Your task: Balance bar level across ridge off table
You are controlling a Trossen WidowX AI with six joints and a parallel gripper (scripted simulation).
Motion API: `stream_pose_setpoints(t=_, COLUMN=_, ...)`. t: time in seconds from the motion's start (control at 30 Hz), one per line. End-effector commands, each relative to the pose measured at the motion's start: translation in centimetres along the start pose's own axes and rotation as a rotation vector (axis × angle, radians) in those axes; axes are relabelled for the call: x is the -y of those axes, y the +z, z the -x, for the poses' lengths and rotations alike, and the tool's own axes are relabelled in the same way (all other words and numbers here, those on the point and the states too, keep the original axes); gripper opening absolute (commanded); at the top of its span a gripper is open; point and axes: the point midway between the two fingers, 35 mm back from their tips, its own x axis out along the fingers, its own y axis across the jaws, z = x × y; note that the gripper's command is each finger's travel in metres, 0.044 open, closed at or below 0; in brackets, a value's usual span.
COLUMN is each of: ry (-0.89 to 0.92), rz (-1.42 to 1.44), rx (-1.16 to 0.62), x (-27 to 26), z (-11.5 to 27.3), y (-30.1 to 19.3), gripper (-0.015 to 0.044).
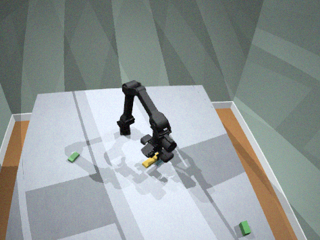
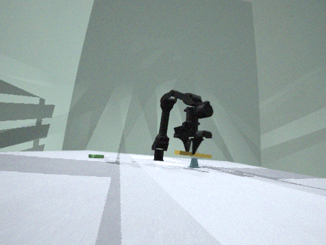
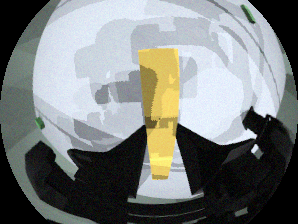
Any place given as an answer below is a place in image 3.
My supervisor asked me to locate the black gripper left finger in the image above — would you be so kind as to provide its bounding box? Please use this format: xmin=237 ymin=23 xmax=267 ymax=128
xmin=67 ymin=125 xmax=148 ymax=198

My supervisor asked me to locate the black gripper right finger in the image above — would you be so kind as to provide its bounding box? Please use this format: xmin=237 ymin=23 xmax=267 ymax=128
xmin=176 ymin=123 xmax=257 ymax=196

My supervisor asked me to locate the yellow bar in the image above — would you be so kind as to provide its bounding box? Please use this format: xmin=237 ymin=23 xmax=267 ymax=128
xmin=138 ymin=48 xmax=180 ymax=180

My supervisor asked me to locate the green rectangular block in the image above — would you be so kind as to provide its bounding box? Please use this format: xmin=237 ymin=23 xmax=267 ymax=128
xmin=239 ymin=4 xmax=257 ymax=24
xmin=35 ymin=117 xmax=45 ymax=131

